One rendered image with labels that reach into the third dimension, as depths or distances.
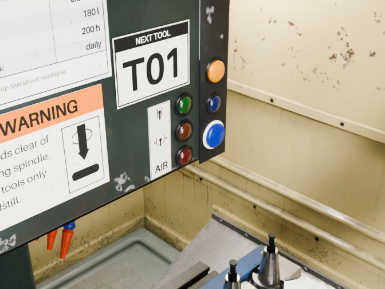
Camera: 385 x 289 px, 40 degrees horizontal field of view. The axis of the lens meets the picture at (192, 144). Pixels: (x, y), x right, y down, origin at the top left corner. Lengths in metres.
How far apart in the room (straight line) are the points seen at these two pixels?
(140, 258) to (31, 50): 1.73
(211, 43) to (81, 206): 0.22
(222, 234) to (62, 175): 1.34
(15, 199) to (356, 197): 1.10
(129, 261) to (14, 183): 1.65
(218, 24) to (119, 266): 1.60
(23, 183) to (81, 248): 1.59
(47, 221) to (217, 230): 1.34
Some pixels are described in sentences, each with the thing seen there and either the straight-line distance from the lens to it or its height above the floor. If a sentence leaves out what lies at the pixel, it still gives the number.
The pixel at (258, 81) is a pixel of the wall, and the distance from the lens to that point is 1.51.
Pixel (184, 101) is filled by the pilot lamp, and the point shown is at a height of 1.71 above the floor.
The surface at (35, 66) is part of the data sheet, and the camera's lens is 0.46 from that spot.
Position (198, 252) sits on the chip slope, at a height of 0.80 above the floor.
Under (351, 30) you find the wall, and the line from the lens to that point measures 1.32.
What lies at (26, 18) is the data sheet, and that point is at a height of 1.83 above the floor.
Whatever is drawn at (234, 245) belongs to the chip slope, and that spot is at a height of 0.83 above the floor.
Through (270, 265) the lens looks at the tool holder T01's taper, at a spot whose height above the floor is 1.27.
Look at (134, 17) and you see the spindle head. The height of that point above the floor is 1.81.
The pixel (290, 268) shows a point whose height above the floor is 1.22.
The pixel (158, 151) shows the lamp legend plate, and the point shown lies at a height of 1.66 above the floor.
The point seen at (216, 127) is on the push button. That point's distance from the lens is 0.62.
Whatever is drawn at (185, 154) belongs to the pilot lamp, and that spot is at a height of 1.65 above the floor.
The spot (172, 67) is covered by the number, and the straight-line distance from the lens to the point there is 0.55.
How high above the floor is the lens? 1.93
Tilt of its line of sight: 28 degrees down
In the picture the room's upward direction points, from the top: straight up
